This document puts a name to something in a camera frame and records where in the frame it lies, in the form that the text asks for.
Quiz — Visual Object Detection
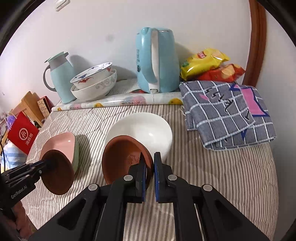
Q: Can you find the white wall switch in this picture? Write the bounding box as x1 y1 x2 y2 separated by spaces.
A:
54 0 70 11

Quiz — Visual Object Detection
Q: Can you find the grey checked cloth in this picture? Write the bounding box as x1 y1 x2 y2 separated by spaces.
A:
179 80 276 151

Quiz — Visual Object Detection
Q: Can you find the red chips bag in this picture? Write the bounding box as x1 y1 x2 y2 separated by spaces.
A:
196 64 245 83

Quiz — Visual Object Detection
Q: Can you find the yellow chips bag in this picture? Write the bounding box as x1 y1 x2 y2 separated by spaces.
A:
180 48 230 81

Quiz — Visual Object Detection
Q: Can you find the brown patterned box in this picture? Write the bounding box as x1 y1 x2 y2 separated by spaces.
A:
37 96 54 118

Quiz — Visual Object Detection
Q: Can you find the white small bowl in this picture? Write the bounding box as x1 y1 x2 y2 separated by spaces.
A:
105 113 173 161

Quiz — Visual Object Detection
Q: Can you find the pink square plate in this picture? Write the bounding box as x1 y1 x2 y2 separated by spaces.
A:
40 132 75 163

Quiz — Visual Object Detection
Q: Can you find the light blue thermos jug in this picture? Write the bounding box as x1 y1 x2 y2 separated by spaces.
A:
43 52 76 103

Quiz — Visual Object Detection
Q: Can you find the red paper bag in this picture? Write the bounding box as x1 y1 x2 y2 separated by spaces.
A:
8 112 39 155

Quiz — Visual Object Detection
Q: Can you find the light blue square plate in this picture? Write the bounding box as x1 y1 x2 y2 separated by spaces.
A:
72 137 79 173

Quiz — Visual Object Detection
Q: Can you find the wooden chair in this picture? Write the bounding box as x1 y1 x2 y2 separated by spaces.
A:
11 91 44 126

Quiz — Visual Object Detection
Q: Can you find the fruit patterned covered board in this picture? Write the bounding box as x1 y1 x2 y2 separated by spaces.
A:
51 79 183 111

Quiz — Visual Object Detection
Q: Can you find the large white porcelain bowl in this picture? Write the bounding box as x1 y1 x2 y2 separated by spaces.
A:
71 69 117 101

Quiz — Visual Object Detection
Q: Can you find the light blue electric kettle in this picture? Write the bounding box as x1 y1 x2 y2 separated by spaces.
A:
136 27 180 94

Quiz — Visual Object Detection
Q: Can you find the brown clay bowl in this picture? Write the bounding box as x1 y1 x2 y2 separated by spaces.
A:
41 150 74 195
102 135 154 186

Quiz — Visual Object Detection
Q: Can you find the middle white bowl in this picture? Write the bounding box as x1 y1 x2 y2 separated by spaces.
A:
71 69 117 91

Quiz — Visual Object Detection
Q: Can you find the blue patterned porcelain bowl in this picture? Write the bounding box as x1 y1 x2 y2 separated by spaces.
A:
70 62 112 89

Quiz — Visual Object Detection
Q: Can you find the brown wooden door frame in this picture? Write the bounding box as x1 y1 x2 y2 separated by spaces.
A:
242 0 267 87

